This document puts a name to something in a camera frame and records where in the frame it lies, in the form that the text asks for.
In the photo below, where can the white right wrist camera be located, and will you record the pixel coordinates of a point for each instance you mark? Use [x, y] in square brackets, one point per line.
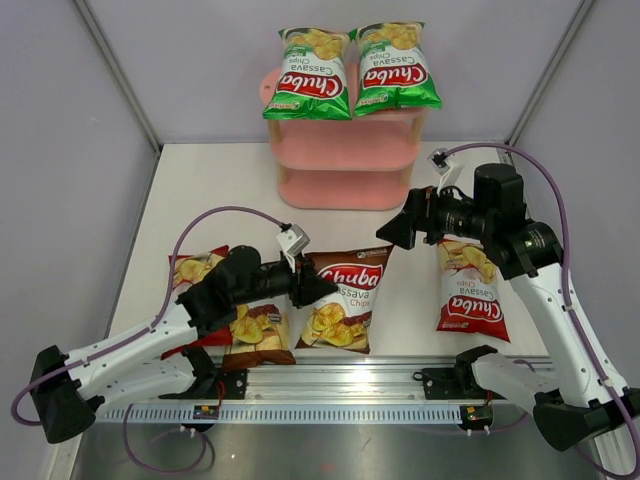
[447, 169]

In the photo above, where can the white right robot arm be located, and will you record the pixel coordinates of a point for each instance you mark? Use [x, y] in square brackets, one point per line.
[588, 397]

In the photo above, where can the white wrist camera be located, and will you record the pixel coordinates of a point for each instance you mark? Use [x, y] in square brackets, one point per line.
[447, 169]
[292, 240]

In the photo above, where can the aluminium frame post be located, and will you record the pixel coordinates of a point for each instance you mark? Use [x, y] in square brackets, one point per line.
[561, 51]
[108, 55]

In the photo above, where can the red chuba chips bag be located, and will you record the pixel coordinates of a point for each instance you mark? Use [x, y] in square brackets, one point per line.
[190, 270]
[469, 299]

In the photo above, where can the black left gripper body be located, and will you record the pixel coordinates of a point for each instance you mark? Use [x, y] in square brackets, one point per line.
[276, 280]

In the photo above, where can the left aluminium frame post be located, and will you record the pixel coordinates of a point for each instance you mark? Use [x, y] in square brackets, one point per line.
[108, 55]

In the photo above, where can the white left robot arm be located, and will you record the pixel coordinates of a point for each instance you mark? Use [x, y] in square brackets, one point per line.
[69, 389]

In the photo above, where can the aluminium mounting rail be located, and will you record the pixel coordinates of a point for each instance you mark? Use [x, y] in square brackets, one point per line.
[334, 381]

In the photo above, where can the white slotted cable duct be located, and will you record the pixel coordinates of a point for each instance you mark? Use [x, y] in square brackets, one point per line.
[237, 413]

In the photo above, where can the right aluminium frame post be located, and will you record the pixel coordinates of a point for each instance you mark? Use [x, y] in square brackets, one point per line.
[561, 51]

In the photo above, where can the brown Chuba barbeque chips bag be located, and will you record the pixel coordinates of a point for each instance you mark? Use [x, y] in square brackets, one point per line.
[342, 319]

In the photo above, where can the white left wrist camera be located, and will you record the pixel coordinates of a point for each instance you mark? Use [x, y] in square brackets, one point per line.
[292, 240]

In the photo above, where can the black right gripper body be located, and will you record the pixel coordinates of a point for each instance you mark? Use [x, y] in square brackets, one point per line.
[447, 216]

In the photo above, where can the pink three-tier wooden shelf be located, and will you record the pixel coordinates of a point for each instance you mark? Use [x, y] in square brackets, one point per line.
[361, 164]

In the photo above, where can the green Chuba chips bag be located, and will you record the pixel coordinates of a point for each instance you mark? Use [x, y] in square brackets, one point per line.
[392, 71]
[312, 84]

